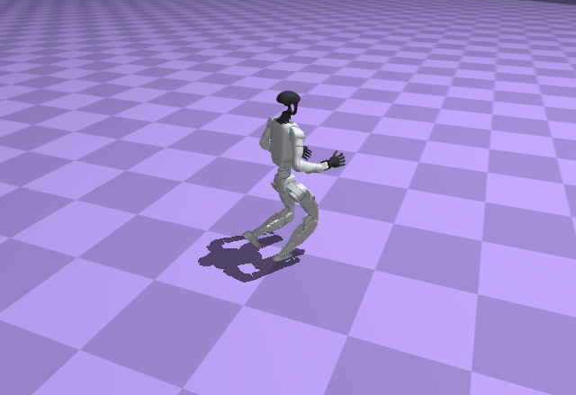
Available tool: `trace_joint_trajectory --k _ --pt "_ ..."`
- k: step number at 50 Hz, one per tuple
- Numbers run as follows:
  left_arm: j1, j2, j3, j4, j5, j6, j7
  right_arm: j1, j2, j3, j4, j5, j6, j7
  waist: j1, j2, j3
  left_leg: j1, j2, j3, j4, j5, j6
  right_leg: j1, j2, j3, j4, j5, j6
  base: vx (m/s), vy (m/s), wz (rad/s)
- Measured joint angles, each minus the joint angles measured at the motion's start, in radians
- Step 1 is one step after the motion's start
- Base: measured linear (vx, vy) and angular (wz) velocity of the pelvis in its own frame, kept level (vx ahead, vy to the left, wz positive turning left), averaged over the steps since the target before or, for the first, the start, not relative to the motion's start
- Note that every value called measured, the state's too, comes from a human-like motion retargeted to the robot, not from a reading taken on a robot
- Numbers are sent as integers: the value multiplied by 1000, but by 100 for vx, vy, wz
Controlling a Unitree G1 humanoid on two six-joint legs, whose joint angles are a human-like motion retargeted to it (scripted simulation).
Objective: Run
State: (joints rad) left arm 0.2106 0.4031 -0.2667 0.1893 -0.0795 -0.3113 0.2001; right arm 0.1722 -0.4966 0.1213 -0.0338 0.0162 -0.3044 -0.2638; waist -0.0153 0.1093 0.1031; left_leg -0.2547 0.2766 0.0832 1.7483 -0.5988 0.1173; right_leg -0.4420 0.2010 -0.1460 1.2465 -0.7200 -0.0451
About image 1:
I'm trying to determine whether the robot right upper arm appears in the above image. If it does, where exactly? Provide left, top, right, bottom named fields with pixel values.
left=289, top=127, right=305, bottom=172

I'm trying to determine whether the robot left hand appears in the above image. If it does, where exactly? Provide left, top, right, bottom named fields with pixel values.
left=302, top=146, right=311, bottom=160

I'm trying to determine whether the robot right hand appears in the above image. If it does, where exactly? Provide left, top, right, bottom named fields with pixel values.
left=320, top=150, right=346, bottom=171

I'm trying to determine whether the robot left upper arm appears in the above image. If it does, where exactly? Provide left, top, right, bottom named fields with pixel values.
left=259, top=117, right=276, bottom=150

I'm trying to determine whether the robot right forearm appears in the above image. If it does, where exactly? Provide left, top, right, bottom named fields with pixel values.
left=299, top=161, right=329, bottom=174

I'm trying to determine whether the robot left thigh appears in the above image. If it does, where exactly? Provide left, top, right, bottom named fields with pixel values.
left=271, top=180, right=295, bottom=223

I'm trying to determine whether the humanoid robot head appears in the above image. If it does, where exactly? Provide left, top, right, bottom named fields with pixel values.
left=276, top=91, right=301, bottom=124

